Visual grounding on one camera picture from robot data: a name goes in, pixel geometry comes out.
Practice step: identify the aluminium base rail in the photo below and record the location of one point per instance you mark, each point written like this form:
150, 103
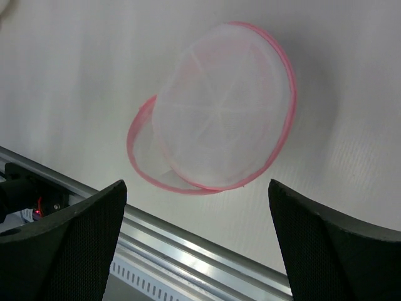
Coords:
193, 267

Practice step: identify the pink trimmed mesh laundry bag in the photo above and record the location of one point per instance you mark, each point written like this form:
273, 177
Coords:
221, 118

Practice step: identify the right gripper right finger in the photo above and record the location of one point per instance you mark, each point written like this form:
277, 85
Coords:
329, 255

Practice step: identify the white slotted cable duct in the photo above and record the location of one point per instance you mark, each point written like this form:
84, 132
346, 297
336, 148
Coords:
127, 282

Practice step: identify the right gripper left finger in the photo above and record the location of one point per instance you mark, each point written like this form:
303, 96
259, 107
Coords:
66, 255

